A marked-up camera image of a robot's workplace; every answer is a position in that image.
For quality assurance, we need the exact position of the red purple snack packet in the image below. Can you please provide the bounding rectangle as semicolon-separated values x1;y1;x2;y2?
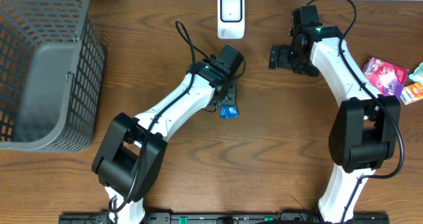
363;57;408;99

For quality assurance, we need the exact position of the white barcode scanner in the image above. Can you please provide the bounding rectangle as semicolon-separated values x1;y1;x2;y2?
217;0;245;40

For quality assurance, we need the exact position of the blue snack bar wrapper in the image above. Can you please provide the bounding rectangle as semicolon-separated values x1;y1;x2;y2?
219;105;239;119

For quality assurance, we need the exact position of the small orange snack packet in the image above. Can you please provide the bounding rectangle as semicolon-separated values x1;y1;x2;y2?
401;82;423;105

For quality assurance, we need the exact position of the mint green snack packet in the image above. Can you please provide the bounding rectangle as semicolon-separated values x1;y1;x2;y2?
408;62;423;84

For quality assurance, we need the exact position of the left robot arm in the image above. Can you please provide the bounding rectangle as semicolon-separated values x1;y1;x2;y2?
92;45;246;223

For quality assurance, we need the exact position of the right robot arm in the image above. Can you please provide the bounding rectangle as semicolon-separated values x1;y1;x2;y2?
268;5;403;223

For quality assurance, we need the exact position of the grey plastic mesh basket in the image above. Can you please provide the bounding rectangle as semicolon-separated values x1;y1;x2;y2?
1;0;105;153

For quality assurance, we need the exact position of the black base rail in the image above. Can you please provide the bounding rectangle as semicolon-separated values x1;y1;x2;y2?
58;211;391;224

